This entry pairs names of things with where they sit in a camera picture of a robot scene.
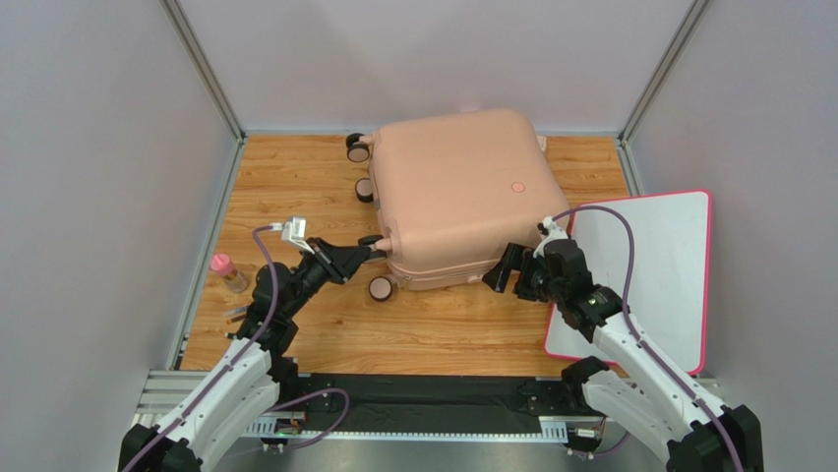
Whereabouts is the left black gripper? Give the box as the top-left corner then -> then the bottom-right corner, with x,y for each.
284,237 -> 373,319

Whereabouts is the pink suitcase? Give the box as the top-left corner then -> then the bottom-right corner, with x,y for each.
345,108 -> 569,302

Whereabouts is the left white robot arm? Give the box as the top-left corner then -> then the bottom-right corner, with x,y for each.
118,238 -> 383,471

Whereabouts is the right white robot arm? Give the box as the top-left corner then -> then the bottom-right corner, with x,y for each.
482,239 -> 764,471

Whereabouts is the white board pink edge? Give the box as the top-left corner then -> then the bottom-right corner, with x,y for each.
570,190 -> 712,375

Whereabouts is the pink capped bottle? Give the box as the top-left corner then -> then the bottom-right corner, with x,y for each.
209,253 -> 249,293

